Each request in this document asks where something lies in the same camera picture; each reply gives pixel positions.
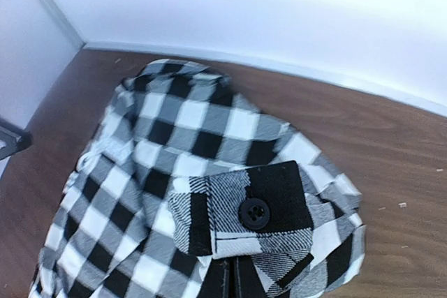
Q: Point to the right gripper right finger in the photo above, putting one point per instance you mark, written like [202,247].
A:
[247,282]

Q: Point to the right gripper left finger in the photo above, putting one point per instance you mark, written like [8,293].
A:
[218,282]

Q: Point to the black white plaid shirt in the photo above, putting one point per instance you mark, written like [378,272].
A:
[183,170]

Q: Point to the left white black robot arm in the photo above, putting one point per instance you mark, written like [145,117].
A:
[13,139]

